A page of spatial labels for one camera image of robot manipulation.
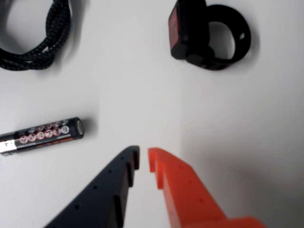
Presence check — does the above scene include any black AA battery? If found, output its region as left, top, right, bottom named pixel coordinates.
left=0, top=117, right=85, bottom=156

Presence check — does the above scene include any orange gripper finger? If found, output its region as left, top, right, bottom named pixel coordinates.
left=147, top=147, right=268, bottom=228

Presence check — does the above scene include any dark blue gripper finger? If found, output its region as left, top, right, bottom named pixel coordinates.
left=44, top=145, right=141, bottom=228

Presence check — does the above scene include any black braided USB cable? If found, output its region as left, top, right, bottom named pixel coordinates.
left=0, top=0, right=73, bottom=72

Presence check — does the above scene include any black strap light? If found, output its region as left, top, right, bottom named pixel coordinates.
left=169, top=0, right=252, bottom=71

